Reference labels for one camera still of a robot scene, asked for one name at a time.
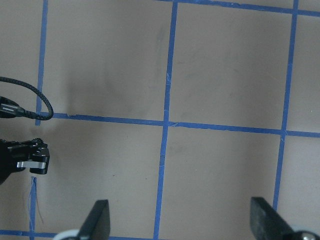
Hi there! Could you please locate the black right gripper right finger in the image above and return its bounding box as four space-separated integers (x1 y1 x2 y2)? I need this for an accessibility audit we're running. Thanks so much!
249 196 320 240

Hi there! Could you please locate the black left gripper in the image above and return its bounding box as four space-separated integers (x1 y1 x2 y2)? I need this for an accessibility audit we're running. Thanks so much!
0 139 50 185

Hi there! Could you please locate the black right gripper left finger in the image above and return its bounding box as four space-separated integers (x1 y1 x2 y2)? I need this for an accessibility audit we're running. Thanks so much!
53 199 111 240

